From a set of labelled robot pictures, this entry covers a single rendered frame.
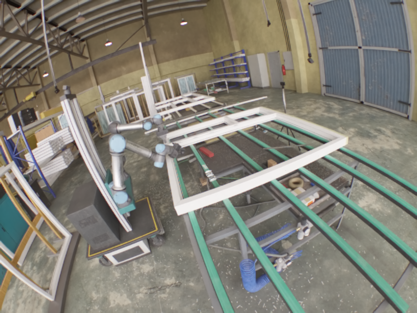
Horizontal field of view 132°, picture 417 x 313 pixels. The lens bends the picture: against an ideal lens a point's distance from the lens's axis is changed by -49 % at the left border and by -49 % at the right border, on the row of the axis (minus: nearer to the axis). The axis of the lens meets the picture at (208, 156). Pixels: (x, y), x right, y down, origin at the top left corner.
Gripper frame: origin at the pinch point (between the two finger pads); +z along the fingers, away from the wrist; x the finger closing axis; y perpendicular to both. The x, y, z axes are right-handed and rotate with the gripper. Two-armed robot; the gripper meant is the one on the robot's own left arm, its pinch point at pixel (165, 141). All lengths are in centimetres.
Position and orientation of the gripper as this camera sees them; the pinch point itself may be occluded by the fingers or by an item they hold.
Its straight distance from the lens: 203.7
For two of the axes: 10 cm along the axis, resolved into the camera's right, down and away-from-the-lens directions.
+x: -9.4, 3.1, -1.5
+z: 2.1, 8.7, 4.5
